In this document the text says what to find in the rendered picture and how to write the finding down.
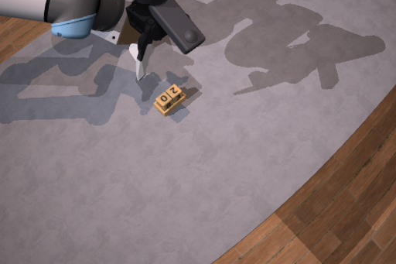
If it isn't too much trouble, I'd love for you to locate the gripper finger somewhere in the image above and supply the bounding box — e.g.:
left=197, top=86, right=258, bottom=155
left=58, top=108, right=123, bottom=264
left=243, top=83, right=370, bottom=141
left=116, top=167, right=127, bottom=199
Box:
left=129, top=29, right=155, bottom=81

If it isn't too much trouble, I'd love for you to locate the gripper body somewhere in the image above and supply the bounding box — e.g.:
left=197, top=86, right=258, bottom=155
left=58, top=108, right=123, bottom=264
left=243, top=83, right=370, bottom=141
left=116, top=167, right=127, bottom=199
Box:
left=126, top=0, right=167, bottom=41

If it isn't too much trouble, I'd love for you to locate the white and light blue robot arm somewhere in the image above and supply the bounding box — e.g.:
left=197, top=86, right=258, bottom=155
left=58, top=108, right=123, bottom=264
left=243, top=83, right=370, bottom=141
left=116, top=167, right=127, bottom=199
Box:
left=0, top=0, right=206, bottom=54

